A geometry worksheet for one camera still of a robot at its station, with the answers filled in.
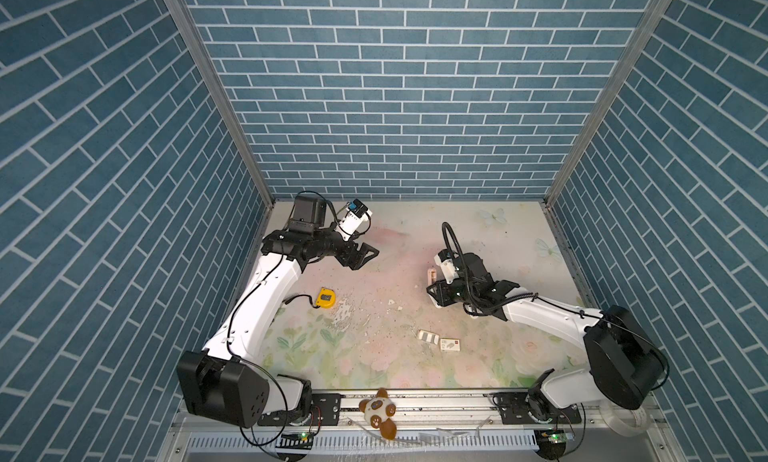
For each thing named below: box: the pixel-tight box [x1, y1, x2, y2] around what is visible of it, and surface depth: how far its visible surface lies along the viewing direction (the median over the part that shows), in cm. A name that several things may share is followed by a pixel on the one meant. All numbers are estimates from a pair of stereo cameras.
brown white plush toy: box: [358, 387, 397, 441], surface depth 72 cm
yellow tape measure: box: [316, 287, 336, 309], surface depth 93 cm
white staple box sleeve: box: [440, 339, 460, 351], surface depth 85 cm
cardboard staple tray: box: [417, 329, 440, 345], surface depth 88 cm
